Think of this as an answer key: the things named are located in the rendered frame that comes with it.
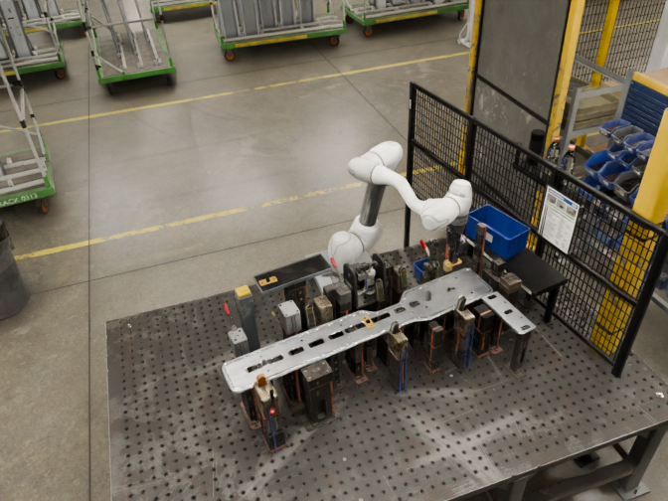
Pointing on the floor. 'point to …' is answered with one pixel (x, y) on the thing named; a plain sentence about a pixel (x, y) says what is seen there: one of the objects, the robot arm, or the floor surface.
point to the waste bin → (10, 278)
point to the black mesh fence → (543, 226)
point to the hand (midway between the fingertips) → (453, 255)
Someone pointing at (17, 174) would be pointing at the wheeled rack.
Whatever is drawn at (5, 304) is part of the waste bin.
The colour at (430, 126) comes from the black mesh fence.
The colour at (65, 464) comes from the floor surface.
